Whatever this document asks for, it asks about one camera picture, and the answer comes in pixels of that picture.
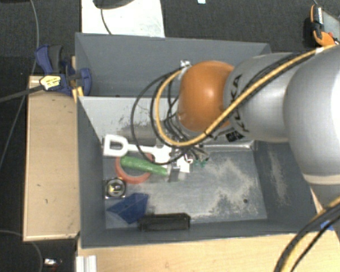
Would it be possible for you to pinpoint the orange-red ring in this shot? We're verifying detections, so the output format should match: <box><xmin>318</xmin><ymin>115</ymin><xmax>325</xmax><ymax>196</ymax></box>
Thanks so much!
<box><xmin>114</xmin><ymin>154</ymin><xmax>153</xmax><ymax>185</ymax></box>

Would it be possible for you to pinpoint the grey metal bin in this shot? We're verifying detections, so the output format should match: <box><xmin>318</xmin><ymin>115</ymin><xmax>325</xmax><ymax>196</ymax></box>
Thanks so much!
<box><xmin>74</xmin><ymin>32</ymin><xmax>327</xmax><ymax>249</ymax></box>

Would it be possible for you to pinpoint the pale wood flat board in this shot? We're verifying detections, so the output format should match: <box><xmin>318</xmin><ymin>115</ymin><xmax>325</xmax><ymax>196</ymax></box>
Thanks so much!
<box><xmin>22</xmin><ymin>75</ymin><xmax>82</xmax><ymax>242</ymax></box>

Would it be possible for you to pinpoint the white plastic toy shovel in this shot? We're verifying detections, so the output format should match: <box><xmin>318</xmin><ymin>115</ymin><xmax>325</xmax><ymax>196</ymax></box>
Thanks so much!
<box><xmin>102</xmin><ymin>134</ymin><xmax>174</xmax><ymax>164</ymax></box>

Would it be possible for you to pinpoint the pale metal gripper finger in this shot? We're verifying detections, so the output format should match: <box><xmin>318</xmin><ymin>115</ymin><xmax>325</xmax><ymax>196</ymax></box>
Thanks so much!
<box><xmin>168</xmin><ymin>158</ymin><xmax>194</xmax><ymax>183</ymax></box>

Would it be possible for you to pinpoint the blue folded cloth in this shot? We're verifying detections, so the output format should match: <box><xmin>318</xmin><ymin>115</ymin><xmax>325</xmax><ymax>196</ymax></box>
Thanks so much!
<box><xmin>105</xmin><ymin>192</ymin><xmax>150</xmax><ymax>225</ymax></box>

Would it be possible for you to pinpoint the black rectangular box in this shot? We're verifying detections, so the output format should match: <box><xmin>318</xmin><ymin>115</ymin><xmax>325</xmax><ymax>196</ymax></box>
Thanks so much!
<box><xmin>137</xmin><ymin>212</ymin><xmax>192</xmax><ymax>232</ymax></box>

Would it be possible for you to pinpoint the small round silver tin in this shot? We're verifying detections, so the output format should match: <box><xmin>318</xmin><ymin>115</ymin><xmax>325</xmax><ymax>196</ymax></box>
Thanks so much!
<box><xmin>104</xmin><ymin>178</ymin><xmax>128</xmax><ymax>200</ymax></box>

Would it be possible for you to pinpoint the green toy cucumber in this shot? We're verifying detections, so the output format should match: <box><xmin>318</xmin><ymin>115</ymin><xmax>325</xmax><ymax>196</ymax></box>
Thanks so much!
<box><xmin>120</xmin><ymin>155</ymin><xmax>169</xmax><ymax>177</ymax></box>

